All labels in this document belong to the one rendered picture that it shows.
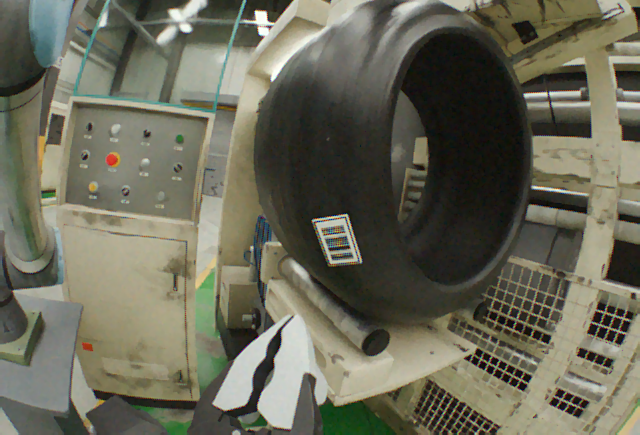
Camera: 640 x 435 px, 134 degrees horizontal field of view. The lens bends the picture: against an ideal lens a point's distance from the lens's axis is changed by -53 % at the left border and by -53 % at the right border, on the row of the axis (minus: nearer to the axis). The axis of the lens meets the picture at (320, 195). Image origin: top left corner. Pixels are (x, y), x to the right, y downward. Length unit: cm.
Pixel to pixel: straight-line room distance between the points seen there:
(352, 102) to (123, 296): 97
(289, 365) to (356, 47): 31
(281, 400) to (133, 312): 96
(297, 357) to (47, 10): 35
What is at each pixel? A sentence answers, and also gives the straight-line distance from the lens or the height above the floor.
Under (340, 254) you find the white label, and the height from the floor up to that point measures 103.
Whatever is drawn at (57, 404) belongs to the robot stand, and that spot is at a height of 60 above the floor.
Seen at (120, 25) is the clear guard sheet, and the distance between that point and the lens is 114.
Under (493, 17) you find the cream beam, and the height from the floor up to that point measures 164.
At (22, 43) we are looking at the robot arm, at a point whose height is 120.
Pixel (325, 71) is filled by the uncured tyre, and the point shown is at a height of 123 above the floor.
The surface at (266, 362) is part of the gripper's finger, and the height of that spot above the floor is 98.
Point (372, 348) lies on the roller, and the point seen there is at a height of 90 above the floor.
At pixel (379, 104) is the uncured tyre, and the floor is 120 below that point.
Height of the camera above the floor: 111
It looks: 3 degrees down
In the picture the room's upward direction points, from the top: 9 degrees clockwise
